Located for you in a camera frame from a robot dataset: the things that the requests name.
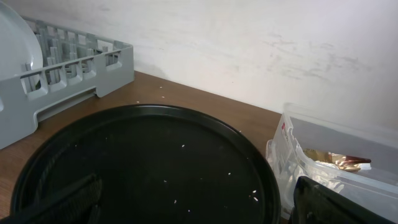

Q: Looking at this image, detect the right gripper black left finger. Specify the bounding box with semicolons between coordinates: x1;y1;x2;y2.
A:
1;174;103;224

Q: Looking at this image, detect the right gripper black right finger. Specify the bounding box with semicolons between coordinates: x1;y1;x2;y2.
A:
289;176;393;224

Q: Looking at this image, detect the brown gold coffee sachet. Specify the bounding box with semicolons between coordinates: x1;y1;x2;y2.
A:
303;149;371;172

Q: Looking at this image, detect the grey round plate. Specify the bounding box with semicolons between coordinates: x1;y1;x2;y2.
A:
1;2;43;80

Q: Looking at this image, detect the grey dishwasher rack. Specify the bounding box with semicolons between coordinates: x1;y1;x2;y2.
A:
1;17;134;148

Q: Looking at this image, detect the clear plastic bin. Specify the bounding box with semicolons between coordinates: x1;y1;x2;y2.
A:
265;103;397;222

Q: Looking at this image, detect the round black tray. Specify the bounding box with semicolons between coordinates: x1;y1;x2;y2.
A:
10;105;280;223

